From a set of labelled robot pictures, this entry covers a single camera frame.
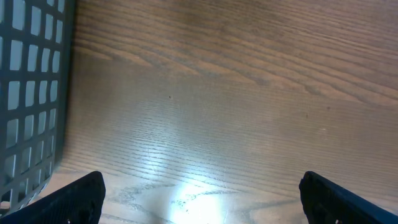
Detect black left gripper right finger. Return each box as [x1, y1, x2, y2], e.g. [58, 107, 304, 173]
[299, 171, 397, 224]

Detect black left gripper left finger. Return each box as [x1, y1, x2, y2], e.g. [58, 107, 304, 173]
[1, 171, 106, 224]

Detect grey plastic mesh basket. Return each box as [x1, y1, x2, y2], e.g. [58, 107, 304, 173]
[1, 0, 75, 217]

